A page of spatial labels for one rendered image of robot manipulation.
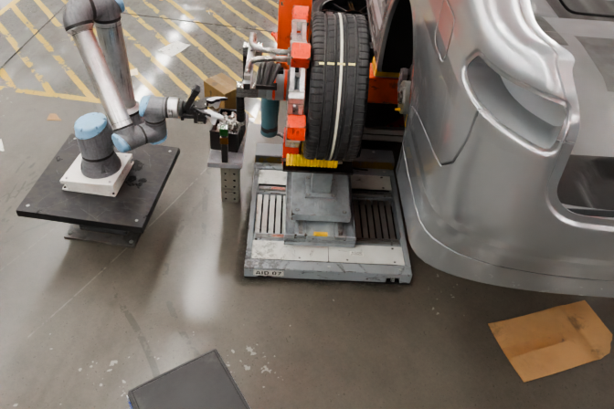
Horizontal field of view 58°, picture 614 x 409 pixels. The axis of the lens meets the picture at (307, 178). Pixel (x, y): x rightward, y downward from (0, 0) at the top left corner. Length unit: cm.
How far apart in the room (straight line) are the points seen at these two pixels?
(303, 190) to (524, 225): 152
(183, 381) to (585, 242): 140
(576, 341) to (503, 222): 142
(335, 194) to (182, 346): 106
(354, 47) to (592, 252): 116
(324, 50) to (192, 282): 129
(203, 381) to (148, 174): 120
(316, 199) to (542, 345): 127
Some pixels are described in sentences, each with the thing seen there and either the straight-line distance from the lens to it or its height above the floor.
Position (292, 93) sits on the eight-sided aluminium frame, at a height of 98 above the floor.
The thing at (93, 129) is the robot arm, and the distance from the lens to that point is 274.
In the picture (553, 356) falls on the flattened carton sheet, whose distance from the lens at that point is 291.
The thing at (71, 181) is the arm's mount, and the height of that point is 36.
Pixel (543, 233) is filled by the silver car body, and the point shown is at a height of 113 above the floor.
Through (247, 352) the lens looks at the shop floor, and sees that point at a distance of 259.
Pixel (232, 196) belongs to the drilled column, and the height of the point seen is 4.
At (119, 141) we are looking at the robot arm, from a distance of 248.
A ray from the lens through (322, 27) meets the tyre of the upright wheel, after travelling 236.
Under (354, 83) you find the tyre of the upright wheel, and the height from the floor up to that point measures 104.
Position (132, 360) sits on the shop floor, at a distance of 263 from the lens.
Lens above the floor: 223
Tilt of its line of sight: 42 degrees down
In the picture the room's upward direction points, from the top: 6 degrees clockwise
